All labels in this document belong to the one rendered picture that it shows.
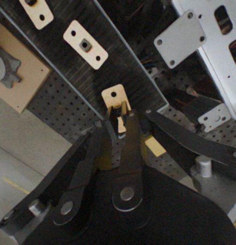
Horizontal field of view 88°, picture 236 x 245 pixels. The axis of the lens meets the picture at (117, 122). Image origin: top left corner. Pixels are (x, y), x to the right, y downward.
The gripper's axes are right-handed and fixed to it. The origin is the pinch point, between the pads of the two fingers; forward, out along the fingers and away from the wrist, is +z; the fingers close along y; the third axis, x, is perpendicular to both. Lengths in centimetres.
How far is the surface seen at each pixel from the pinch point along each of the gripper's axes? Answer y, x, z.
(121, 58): 3.3, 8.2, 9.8
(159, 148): 5.3, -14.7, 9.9
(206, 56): 28.1, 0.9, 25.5
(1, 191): -260, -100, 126
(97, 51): -0.6, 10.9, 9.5
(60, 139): -104, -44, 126
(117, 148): -18, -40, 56
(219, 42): 32.2, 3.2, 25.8
